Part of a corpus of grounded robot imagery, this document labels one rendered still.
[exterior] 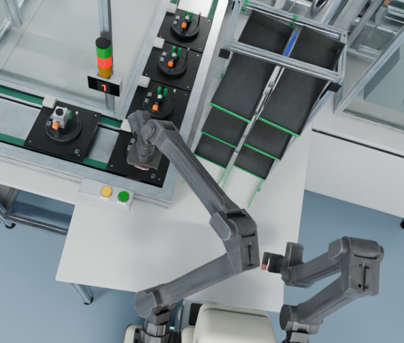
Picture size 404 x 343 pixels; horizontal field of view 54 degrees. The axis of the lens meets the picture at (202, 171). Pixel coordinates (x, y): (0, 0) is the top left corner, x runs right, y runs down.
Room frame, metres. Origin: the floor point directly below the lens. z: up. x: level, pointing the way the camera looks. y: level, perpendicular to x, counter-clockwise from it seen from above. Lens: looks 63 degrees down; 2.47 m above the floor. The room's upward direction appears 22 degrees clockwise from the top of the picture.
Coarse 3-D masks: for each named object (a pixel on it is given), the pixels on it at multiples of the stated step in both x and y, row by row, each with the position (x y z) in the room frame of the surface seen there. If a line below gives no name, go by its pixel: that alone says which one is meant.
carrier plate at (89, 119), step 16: (48, 112) 0.74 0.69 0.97; (80, 112) 0.80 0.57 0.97; (96, 112) 0.83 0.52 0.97; (32, 128) 0.65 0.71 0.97; (96, 128) 0.76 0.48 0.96; (32, 144) 0.58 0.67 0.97; (48, 144) 0.61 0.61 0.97; (64, 144) 0.63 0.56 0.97; (80, 144) 0.66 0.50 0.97; (80, 160) 0.60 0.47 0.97
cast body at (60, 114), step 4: (56, 108) 0.71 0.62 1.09; (60, 108) 0.71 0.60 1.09; (64, 108) 0.72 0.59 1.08; (56, 112) 0.69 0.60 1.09; (60, 112) 0.70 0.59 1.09; (64, 112) 0.71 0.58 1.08; (68, 112) 0.73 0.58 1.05; (56, 116) 0.68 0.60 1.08; (60, 116) 0.69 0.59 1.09; (64, 116) 0.69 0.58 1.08; (68, 116) 0.72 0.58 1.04; (60, 120) 0.68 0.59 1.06; (64, 120) 0.69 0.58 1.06; (60, 124) 0.67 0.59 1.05; (64, 124) 0.68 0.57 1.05; (64, 128) 0.67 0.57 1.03
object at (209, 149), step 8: (208, 136) 0.77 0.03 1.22; (200, 144) 0.74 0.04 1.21; (208, 144) 0.75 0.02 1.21; (216, 144) 0.76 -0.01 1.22; (224, 144) 0.77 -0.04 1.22; (200, 152) 0.71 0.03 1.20; (208, 152) 0.72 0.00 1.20; (216, 152) 0.73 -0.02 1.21; (224, 152) 0.74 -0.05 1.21; (232, 152) 0.75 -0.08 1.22; (208, 160) 0.69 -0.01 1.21; (216, 160) 0.71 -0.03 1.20; (224, 160) 0.72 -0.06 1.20; (224, 168) 0.68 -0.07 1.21
